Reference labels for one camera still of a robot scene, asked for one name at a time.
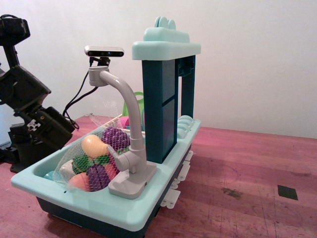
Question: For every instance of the toy sink unit teal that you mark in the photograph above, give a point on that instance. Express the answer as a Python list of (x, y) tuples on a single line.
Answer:
[(168, 64)]

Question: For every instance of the mesh bag of toy food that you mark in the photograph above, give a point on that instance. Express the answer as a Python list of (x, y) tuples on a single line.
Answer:
[(87, 165)]

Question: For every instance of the black tape square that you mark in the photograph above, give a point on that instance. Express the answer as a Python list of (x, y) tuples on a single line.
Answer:
[(287, 192)]

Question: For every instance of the grey faucet lever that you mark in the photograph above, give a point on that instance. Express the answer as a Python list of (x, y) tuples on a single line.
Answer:
[(114, 154)]

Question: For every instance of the green toy basket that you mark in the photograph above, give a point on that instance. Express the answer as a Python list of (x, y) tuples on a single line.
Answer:
[(140, 99)]

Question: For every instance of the silver depth camera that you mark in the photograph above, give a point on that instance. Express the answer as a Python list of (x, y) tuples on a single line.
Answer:
[(102, 55)]

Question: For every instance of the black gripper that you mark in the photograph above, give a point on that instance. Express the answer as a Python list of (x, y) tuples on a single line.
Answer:
[(24, 93)]

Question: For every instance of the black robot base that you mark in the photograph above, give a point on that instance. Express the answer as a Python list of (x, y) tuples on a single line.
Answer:
[(22, 150)]

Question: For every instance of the grey toy faucet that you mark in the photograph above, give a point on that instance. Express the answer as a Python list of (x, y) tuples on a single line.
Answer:
[(135, 171)]

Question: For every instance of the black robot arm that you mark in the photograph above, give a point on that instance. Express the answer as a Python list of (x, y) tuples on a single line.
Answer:
[(14, 30)]

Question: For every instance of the pink toy cup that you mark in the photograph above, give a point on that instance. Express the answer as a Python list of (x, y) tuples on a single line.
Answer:
[(123, 122)]

